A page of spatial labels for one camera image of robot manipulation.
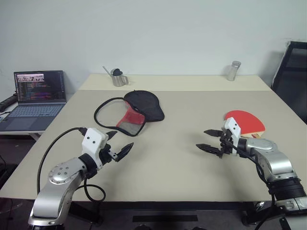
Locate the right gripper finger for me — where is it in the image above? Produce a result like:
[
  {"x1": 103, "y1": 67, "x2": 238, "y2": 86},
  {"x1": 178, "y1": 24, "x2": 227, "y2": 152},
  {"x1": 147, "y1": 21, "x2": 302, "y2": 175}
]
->
[
  {"x1": 196, "y1": 143, "x2": 221, "y2": 156},
  {"x1": 203, "y1": 129, "x2": 224, "y2": 138}
]

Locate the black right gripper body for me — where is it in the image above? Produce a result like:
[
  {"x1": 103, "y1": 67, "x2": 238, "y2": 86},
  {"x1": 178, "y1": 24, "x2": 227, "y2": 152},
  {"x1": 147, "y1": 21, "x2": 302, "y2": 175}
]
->
[{"x1": 218, "y1": 126, "x2": 235, "y2": 159}]

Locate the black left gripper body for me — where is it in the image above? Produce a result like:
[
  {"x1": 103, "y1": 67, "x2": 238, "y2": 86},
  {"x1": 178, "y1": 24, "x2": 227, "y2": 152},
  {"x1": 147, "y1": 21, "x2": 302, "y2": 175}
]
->
[{"x1": 97, "y1": 138, "x2": 120, "y2": 169}]

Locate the red table tennis paddle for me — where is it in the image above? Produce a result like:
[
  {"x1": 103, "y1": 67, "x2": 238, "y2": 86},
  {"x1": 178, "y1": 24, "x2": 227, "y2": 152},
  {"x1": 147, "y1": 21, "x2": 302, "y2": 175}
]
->
[{"x1": 224, "y1": 109, "x2": 267, "y2": 139}]

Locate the black and red paddle case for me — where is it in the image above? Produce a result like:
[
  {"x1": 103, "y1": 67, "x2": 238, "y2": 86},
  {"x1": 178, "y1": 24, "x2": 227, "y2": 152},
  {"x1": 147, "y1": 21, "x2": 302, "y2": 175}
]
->
[{"x1": 94, "y1": 90, "x2": 166, "y2": 138}]

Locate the steel pitcher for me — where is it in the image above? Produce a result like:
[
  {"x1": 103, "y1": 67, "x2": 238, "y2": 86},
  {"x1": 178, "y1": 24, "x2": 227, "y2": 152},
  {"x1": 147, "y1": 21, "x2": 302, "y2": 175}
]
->
[{"x1": 111, "y1": 69, "x2": 130, "y2": 87}]

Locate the steel shaker cup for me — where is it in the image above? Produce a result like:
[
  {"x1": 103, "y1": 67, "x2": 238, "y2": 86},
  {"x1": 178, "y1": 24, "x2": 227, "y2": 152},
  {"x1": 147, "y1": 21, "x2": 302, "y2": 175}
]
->
[{"x1": 226, "y1": 60, "x2": 242, "y2": 82}]

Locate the grey laptop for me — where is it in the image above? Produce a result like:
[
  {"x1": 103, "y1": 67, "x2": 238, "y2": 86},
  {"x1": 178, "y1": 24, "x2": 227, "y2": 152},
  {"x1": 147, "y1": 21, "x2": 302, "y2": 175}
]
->
[{"x1": 0, "y1": 70, "x2": 67, "y2": 132}]

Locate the black office chair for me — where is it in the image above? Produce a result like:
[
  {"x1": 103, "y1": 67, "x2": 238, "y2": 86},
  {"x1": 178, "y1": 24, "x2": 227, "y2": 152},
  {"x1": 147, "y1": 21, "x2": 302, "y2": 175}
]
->
[{"x1": 270, "y1": 40, "x2": 307, "y2": 126}]

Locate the black power strip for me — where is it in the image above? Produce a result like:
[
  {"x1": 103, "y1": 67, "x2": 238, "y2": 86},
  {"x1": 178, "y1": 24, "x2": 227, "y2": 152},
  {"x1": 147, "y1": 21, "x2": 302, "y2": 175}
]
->
[{"x1": 0, "y1": 92, "x2": 18, "y2": 112}]

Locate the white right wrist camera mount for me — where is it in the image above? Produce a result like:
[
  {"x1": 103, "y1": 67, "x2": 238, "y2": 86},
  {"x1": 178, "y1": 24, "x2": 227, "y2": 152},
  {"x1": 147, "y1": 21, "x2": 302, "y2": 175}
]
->
[{"x1": 224, "y1": 117, "x2": 242, "y2": 150}]

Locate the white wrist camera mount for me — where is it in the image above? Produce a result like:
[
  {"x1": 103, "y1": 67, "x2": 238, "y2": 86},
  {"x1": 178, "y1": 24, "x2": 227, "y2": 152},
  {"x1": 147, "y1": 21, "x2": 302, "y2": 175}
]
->
[
  {"x1": 224, "y1": 117, "x2": 242, "y2": 150},
  {"x1": 81, "y1": 127, "x2": 109, "y2": 169}
]

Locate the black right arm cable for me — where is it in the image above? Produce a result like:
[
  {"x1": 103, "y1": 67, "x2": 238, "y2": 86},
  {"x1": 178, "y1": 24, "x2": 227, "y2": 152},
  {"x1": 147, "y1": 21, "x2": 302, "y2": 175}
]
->
[{"x1": 227, "y1": 140, "x2": 278, "y2": 209}]

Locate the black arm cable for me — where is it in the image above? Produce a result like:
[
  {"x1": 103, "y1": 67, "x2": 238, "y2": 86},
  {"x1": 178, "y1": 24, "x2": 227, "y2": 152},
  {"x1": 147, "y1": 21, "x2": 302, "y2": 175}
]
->
[
  {"x1": 36, "y1": 126, "x2": 106, "y2": 203},
  {"x1": 227, "y1": 140, "x2": 278, "y2": 209}
]

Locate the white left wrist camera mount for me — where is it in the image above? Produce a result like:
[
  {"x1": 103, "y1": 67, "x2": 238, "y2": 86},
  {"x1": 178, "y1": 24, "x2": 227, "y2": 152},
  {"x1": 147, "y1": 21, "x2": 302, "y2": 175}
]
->
[{"x1": 81, "y1": 127, "x2": 109, "y2": 169}]

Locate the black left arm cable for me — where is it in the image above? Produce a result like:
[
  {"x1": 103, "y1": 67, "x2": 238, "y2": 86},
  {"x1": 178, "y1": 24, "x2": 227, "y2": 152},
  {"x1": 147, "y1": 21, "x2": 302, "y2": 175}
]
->
[{"x1": 36, "y1": 126, "x2": 106, "y2": 203}]

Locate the metal spoon handle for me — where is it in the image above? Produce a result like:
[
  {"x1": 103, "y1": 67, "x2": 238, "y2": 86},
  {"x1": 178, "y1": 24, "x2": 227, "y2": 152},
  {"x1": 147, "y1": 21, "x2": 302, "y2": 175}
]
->
[{"x1": 102, "y1": 66, "x2": 114, "y2": 78}]

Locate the black table frame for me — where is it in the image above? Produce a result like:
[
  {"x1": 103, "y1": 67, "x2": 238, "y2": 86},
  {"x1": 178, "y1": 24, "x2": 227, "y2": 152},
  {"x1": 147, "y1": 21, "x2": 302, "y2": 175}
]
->
[{"x1": 68, "y1": 200, "x2": 273, "y2": 226}]

